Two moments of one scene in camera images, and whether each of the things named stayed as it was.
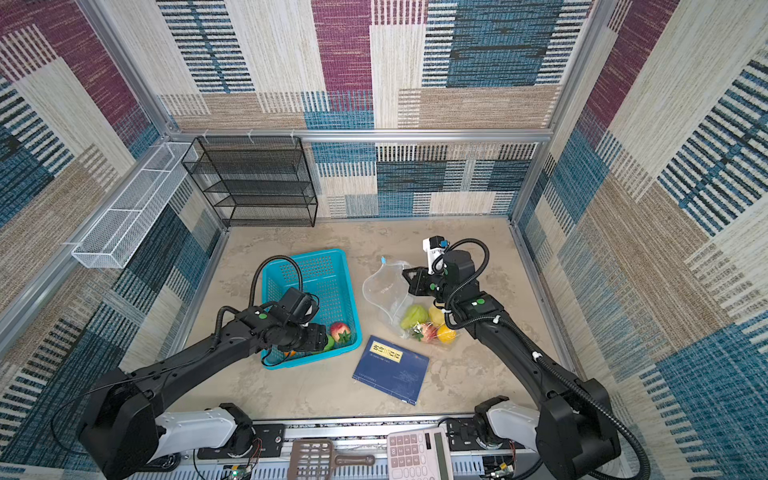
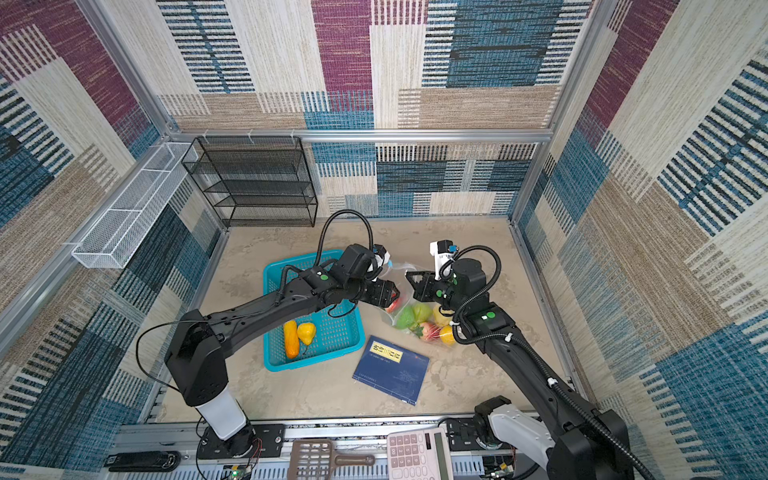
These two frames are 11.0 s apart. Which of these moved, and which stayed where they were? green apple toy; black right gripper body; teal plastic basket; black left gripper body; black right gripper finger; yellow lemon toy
Moved: black left gripper body; green apple toy
Stayed: yellow lemon toy; teal plastic basket; black right gripper body; black right gripper finger
